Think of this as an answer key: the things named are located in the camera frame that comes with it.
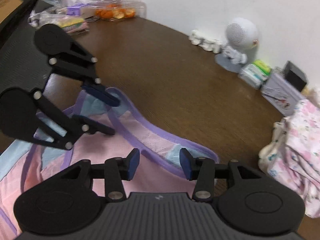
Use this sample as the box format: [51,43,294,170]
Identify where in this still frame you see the white astronaut speaker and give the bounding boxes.
[215,17,259,73]

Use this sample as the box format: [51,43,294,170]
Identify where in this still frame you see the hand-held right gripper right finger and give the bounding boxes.
[179,148,263,202]

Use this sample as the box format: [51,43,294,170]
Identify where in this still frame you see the pink and blue garment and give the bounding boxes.
[0,87,220,240]

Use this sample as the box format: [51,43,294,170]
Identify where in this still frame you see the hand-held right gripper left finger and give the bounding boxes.
[57,148,140,202]

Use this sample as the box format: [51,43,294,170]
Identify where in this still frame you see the clear bag of snacks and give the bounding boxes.
[28,11,90,35]

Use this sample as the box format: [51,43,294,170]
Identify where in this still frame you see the small black box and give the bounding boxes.
[282,60,308,92]

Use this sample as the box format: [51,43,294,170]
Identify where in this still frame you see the folded pink floral clothes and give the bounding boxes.
[284,99,320,205]

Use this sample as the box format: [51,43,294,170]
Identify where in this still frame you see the purple tissue pack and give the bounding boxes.
[66,0,89,17]

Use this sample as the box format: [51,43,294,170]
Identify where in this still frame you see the small white connector strip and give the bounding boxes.
[189,29,223,54]

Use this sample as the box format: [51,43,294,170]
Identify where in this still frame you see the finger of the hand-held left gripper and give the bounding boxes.
[32,91,116,151]
[49,41,121,107]

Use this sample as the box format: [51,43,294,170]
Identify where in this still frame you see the clear container of orange peel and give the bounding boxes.
[86,0,147,22]

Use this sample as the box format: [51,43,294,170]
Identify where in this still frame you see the grey tin box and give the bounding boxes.
[260,72,307,117]

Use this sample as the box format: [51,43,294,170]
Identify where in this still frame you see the green and white pack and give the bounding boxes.
[237,59,272,90]

